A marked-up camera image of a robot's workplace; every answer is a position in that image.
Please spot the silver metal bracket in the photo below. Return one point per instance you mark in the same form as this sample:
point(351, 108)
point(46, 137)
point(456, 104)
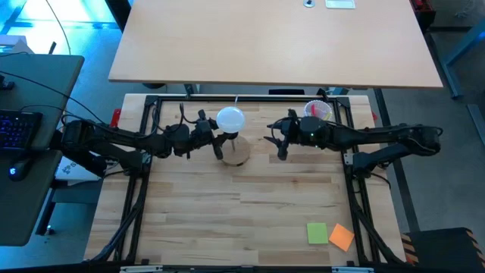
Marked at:
point(141, 269)
point(352, 269)

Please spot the white textured cup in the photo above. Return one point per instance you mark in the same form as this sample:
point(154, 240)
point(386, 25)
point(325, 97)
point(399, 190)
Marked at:
point(320, 106)

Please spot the wooden-base lamp socket stand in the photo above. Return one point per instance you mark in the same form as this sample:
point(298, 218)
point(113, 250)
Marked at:
point(240, 155)

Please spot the grey desk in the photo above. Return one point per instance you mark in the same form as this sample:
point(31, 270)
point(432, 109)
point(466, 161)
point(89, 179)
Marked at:
point(22, 201)

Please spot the grey desk grommet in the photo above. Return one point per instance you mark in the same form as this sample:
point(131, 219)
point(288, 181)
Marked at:
point(309, 3)

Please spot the small black desk device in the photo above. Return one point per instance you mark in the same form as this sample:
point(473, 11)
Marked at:
point(5, 83)

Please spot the black yellow-striped box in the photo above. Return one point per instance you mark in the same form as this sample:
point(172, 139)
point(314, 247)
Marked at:
point(443, 252)

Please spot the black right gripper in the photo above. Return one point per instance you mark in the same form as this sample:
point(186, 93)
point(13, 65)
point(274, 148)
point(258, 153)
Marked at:
point(291, 132)

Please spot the red clamp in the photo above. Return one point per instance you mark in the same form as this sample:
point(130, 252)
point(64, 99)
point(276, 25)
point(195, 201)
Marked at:
point(115, 117)
point(374, 116)

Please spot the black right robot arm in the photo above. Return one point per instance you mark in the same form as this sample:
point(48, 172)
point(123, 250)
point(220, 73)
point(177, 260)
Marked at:
point(379, 134)

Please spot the black aluminium table frame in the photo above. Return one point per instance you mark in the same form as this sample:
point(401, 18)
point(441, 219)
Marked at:
point(265, 99)

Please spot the orange sticky note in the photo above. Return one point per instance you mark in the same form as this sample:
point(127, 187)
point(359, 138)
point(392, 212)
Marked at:
point(342, 237)

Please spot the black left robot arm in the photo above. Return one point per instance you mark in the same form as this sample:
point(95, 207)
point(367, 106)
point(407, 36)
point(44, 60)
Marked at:
point(113, 136)

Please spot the black backlit keyboard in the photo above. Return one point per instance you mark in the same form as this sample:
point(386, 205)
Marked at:
point(17, 129)

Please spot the black computer mouse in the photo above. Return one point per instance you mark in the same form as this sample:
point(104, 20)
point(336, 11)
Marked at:
point(19, 170)

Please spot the large light wooden desk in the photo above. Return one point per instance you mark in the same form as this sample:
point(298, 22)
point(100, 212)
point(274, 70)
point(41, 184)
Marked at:
point(265, 45)

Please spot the red-black cart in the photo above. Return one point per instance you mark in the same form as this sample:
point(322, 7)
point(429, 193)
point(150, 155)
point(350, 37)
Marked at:
point(422, 13)

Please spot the yellow pen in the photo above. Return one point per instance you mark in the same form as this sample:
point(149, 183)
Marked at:
point(326, 115)

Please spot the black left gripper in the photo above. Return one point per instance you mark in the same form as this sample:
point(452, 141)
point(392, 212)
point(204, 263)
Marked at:
point(202, 132)

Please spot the green sticky note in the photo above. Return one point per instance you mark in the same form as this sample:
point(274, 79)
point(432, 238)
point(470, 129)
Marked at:
point(317, 233)

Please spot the white lightbulb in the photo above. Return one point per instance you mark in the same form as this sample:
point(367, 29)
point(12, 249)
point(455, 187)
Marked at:
point(231, 119)

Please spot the blue-grey metal desk leg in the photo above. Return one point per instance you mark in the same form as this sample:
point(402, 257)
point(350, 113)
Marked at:
point(460, 45)

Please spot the pink pen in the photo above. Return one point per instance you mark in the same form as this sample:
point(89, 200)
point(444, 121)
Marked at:
point(313, 110)

